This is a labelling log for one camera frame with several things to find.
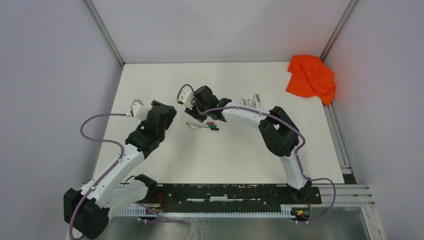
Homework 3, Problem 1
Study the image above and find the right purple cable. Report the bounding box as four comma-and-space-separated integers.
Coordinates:
176, 83, 337, 224

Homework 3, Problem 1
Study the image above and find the orange cloth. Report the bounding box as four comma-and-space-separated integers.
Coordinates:
286, 55, 336, 106

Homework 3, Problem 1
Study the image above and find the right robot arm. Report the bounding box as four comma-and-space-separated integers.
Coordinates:
176, 85, 309, 204

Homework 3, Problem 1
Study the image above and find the black capped horizontal marker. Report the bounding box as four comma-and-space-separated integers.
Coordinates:
189, 126, 220, 131

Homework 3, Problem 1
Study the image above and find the white slotted cable duct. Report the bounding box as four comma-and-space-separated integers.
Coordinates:
112, 204, 311, 219

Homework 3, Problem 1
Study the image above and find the purple capped horizontal marker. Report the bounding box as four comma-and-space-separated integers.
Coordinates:
186, 122, 216, 126

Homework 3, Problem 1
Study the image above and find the green capped horizontal marker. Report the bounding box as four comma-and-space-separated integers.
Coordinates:
187, 125, 217, 128

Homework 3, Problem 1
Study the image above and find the aluminium frame rail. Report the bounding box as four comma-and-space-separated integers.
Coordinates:
76, 183, 376, 208

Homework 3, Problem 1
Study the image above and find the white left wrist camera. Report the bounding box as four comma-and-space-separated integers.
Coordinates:
130, 99, 151, 121

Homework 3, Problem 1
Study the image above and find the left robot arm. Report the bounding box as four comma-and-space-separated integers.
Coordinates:
63, 100, 177, 240

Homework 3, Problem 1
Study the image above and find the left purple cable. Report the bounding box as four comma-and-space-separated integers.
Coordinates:
68, 113, 186, 240

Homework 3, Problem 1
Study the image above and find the purple cable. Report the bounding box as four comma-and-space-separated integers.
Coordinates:
68, 113, 186, 240
176, 83, 337, 224

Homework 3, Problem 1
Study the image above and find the yellow capped marker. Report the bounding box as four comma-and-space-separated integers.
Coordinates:
252, 93, 260, 109

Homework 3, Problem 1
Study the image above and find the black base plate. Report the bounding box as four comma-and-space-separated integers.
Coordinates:
140, 183, 323, 214

